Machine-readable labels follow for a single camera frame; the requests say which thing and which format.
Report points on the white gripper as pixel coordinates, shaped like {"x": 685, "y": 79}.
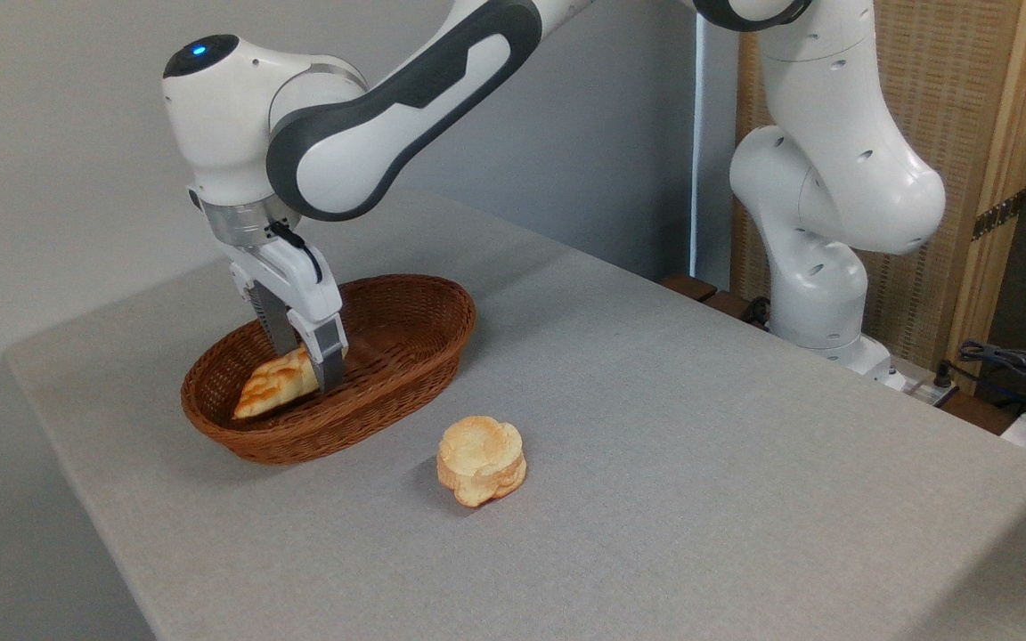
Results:
{"x": 299, "y": 280}

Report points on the braided golden bread loaf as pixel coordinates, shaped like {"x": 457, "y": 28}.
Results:
{"x": 272, "y": 387}

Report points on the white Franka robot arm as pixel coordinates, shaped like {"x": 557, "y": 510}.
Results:
{"x": 344, "y": 151}

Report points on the round golden bread roll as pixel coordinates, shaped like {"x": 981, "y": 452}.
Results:
{"x": 481, "y": 458}

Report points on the brown wicker basket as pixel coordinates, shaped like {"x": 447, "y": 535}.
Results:
{"x": 406, "y": 338}

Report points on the dark wooden base block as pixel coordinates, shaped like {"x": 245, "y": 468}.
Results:
{"x": 689, "y": 287}
{"x": 731, "y": 305}

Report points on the wooden woven folding screen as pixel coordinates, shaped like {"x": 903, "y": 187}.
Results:
{"x": 949, "y": 89}

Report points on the dark metal screen hinge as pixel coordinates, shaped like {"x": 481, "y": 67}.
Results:
{"x": 998, "y": 215}

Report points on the white vertical wall post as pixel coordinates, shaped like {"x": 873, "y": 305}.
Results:
{"x": 716, "y": 133}

